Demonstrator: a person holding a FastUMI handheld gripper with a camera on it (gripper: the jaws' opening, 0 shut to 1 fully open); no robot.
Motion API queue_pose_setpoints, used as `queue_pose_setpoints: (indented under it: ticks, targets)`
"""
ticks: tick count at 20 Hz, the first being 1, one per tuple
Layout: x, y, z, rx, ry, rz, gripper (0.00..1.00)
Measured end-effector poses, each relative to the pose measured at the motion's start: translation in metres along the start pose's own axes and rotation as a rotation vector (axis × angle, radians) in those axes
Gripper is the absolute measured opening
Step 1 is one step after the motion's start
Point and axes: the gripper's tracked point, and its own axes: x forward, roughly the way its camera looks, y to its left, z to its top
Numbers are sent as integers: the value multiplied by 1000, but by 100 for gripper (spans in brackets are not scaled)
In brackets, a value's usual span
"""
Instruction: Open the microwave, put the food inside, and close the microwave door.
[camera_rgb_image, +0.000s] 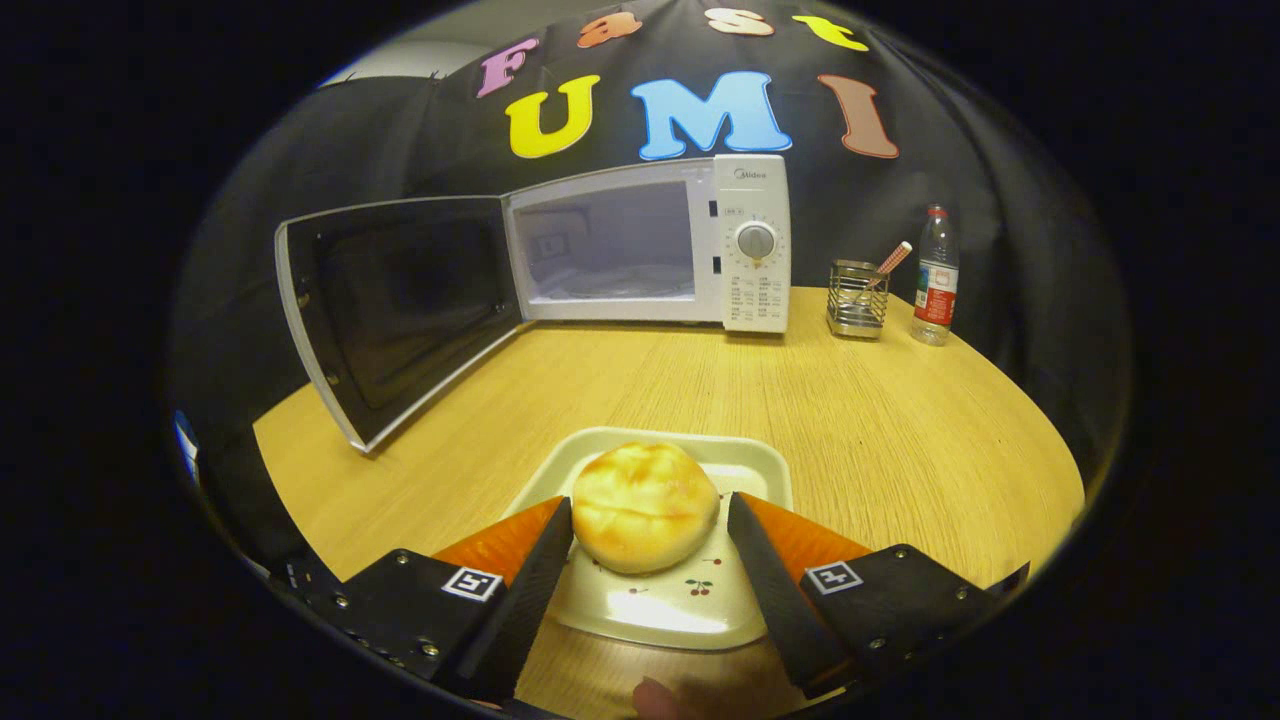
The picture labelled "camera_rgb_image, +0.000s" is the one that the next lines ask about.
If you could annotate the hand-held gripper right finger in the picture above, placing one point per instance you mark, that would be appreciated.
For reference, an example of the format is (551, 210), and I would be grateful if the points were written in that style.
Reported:
(780, 590)

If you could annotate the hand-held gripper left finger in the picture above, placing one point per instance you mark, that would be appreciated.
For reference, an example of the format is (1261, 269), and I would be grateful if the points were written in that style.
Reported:
(525, 590)

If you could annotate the golden bread bun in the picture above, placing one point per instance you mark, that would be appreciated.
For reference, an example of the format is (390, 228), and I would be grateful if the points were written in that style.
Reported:
(645, 505)

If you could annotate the white microwave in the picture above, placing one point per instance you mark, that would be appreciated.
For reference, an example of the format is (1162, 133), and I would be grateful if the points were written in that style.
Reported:
(750, 290)

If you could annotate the glass microwave turntable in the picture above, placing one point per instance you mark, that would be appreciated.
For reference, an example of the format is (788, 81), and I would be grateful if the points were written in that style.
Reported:
(610, 285)

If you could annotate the cream cherry print tray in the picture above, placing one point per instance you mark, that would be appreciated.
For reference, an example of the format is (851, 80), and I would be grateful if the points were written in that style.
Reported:
(690, 610)

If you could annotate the clear plastic water bottle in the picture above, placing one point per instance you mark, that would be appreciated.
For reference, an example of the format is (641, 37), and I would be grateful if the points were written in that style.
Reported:
(936, 290)

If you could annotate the red patterned stick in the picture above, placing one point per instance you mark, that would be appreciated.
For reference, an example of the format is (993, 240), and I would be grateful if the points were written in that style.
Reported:
(893, 258)

